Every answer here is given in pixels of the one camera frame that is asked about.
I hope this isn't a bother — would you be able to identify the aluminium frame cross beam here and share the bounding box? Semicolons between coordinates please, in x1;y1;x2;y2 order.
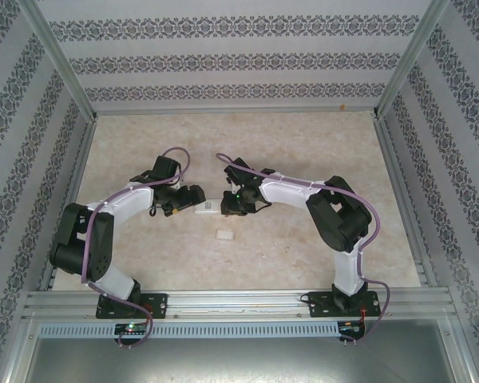
93;106;378;117

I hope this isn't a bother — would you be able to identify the aluminium frame post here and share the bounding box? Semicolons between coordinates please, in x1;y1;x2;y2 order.
371;0;454;120
18;0;101;123

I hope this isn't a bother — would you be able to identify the aluminium frame side rail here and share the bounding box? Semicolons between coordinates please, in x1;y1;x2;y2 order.
38;117;99;292
373;117;440;288

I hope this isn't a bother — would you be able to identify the white slotted cable duct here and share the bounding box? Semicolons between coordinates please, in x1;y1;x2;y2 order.
37;321;340;339

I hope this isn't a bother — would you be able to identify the grey metal sheet panel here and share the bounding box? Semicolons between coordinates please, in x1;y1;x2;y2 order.
7;314;478;383

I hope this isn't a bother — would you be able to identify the aluminium mounting rail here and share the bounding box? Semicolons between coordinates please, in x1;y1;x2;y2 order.
22;290;454;320

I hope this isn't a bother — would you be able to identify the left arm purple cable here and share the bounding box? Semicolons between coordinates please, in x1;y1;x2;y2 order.
81;146;191;349

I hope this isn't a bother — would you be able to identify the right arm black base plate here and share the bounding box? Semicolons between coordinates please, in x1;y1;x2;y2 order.
307;290;382;319

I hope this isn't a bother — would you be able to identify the white remote control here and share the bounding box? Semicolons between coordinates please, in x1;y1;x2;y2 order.
193;199;224;217

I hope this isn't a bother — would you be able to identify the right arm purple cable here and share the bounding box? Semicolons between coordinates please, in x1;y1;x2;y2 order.
215;152;393;344

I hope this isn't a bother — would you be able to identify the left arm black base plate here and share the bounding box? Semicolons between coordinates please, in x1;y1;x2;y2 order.
95;292;169;320

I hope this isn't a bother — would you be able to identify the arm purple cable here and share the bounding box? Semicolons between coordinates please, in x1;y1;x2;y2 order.
215;152;393;344
81;146;191;349

